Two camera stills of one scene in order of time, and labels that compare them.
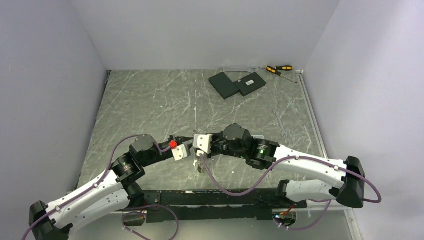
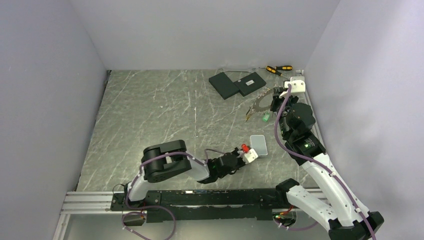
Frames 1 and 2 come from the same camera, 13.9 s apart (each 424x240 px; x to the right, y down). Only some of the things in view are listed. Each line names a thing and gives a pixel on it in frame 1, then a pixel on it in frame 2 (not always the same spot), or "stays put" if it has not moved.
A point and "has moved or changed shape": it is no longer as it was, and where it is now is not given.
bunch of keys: x=198 y=163 has moved or changed shape
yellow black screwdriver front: x=273 y=70 stays put
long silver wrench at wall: x=222 y=70 stays put
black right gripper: x=212 y=153 to x=276 y=99
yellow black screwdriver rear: x=282 y=68 stays put
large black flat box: x=224 y=85 stays put
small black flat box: x=249 y=83 stays put
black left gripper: x=181 y=139 to x=236 y=152
